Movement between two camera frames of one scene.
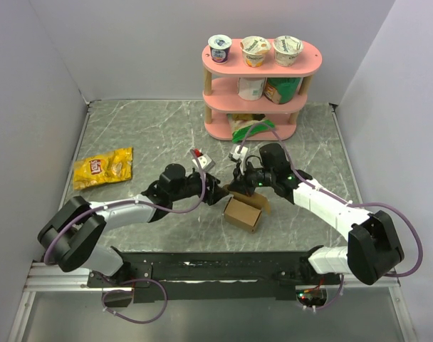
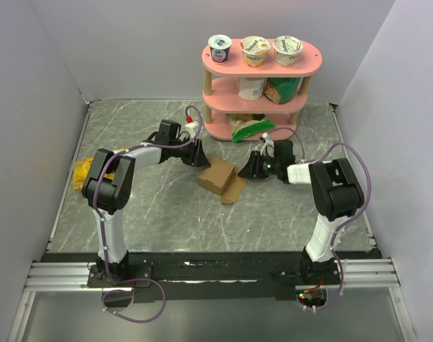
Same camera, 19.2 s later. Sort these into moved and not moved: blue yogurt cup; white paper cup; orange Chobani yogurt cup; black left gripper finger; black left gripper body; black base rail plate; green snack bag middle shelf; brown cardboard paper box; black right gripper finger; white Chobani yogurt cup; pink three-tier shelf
Moved: brown cardboard paper box; black left gripper body; black left gripper finger; black right gripper finger
Not moved: white paper cup; orange Chobani yogurt cup; blue yogurt cup; green snack bag middle shelf; black base rail plate; pink three-tier shelf; white Chobani yogurt cup
